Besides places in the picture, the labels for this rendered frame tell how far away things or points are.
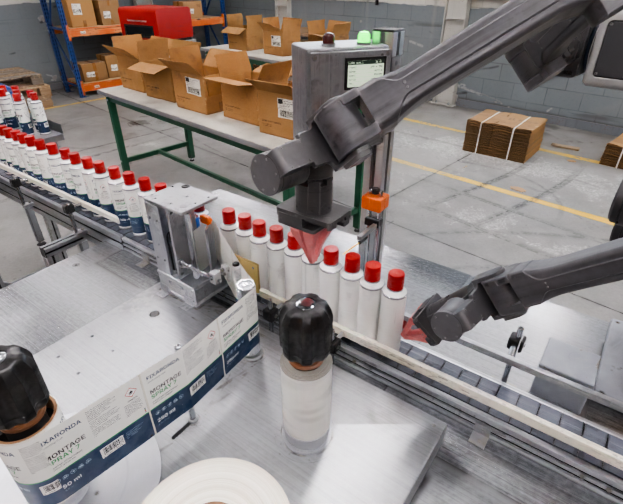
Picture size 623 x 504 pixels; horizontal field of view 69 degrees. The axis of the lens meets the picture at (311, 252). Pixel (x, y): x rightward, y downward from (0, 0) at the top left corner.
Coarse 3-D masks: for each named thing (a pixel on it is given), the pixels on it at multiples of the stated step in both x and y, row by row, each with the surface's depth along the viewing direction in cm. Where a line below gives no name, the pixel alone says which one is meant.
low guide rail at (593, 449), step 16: (352, 336) 99; (384, 352) 95; (416, 368) 92; (432, 368) 90; (448, 384) 88; (464, 384) 87; (480, 400) 85; (496, 400) 84; (512, 416) 82; (528, 416) 81; (544, 432) 80; (560, 432) 78; (592, 448) 75
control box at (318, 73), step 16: (304, 48) 80; (320, 48) 80; (336, 48) 80; (352, 48) 81; (368, 48) 82; (384, 48) 83; (304, 64) 81; (320, 64) 80; (336, 64) 81; (304, 80) 82; (320, 80) 82; (336, 80) 82; (304, 96) 84; (320, 96) 83; (304, 112) 85; (304, 128) 87
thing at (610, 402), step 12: (480, 348) 89; (492, 348) 88; (504, 360) 87; (516, 360) 86; (528, 372) 85; (540, 372) 83; (564, 384) 81; (576, 384) 81; (588, 396) 80; (600, 396) 78; (612, 408) 78
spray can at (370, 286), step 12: (372, 264) 92; (372, 276) 91; (360, 288) 94; (372, 288) 92; (360, 300) 95; (372, 300) 93; (360, 312) 96; (372, 312) 95; (360, 324) 98; (372, 324) 97; (372, 336) 99
